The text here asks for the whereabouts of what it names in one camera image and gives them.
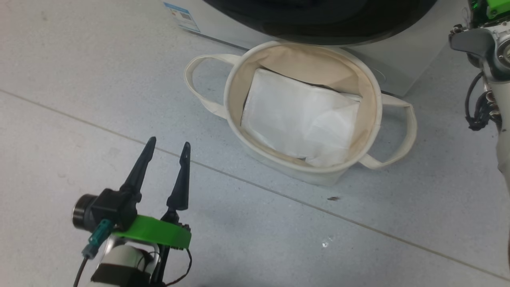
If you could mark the round washing machine door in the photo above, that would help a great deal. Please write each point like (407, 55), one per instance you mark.
(318, 20)

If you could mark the cream fabric laundry basket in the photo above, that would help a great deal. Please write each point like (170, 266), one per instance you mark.
(239, 79)

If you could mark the white cloth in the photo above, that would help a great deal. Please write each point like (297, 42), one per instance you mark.
(295, 115)

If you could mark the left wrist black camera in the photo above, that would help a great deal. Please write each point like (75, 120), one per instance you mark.
(111, 207)

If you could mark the blue white energy label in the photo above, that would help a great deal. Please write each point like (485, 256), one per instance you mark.
(182, 16)

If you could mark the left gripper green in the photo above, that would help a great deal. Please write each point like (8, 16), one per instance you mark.
(159, 233)

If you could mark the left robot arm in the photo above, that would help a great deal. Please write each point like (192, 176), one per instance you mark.
(123, 259)

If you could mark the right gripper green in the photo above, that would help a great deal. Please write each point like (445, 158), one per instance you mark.
(494, 7)

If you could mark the white washing machine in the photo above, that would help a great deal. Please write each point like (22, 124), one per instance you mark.
(402, 59)

